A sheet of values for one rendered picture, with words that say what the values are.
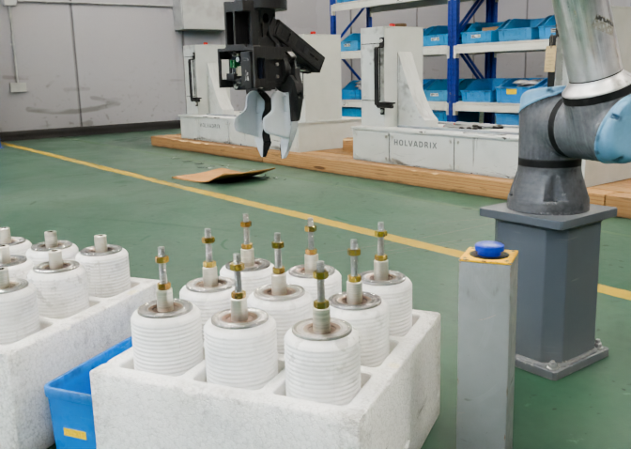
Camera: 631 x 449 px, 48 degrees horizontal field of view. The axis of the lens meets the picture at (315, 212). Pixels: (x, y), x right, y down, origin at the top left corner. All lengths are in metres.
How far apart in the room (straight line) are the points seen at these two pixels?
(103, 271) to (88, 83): 6.31
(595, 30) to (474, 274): 0.46
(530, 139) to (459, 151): 2.07
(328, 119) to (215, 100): 1.31
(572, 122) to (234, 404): 0.74
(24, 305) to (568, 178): 0.96
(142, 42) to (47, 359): 6.77
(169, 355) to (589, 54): 0.80
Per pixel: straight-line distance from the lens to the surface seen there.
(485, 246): 0.99
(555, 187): 1.37
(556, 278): 1.37
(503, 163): 3.27
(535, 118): 1.36
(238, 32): 0.95
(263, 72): 0.94
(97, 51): 7.64
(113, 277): 1.34
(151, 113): 7.85
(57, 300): 1.26
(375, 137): 3.83
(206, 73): 5.64
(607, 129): 1.23
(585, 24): 1.23
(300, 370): 0.87
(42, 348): 1.18
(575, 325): 1.43
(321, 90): 4.50
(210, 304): 1.06
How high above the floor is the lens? 0.57
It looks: 11 degrees down
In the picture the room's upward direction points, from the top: 1 degrees counter-clockwise
